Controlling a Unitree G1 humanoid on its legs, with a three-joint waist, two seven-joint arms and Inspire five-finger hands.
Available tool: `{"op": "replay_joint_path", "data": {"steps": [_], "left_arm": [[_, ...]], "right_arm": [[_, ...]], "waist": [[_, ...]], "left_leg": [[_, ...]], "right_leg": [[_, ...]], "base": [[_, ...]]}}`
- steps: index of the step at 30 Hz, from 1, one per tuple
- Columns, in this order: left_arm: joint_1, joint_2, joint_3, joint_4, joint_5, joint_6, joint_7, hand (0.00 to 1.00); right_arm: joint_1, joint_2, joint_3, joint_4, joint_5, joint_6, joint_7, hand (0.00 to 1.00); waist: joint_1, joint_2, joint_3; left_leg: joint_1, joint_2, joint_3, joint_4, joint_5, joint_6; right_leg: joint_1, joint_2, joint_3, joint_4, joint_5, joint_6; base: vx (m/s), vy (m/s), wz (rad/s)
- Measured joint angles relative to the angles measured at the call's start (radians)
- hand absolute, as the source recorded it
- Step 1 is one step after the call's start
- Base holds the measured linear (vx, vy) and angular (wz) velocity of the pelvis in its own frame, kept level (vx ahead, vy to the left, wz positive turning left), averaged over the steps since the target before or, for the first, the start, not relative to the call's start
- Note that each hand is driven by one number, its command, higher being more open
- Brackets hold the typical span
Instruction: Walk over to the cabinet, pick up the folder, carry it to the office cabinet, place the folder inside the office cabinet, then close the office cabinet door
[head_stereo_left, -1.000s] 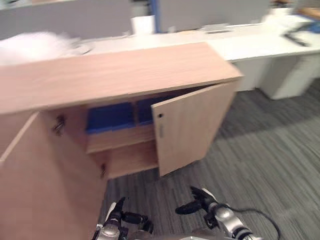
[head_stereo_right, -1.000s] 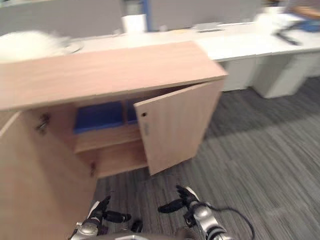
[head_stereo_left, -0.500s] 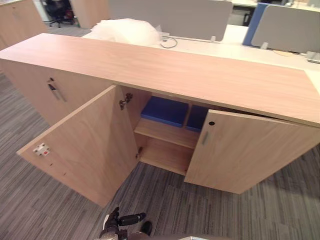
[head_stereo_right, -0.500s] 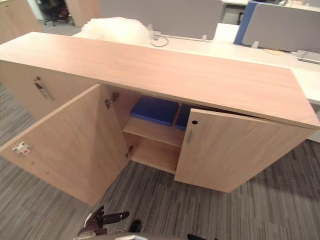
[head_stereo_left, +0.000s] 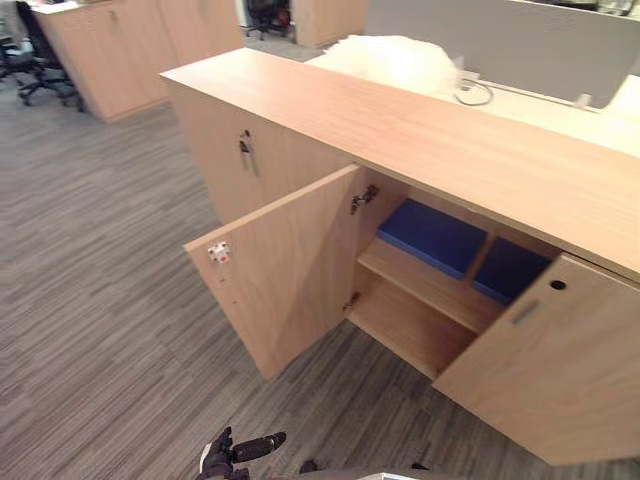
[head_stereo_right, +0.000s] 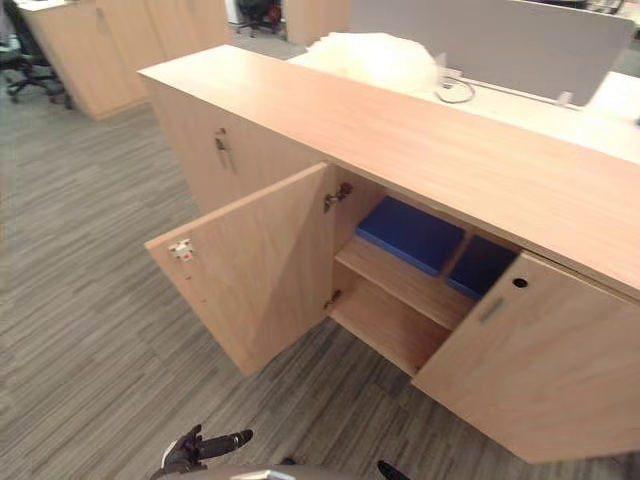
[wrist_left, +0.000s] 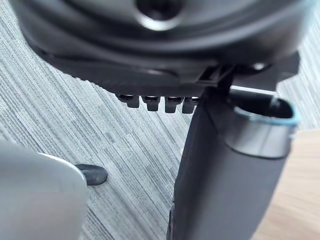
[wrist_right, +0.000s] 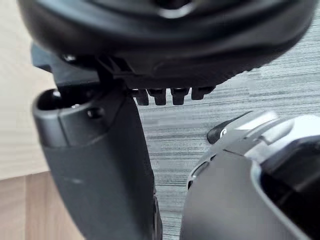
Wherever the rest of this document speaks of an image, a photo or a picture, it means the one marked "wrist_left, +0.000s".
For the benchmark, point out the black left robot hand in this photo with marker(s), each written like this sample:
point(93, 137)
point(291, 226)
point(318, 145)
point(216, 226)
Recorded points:
point(160, 45)

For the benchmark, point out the dark robot foot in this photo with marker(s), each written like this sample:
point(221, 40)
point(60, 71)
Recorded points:
point(93, 173)

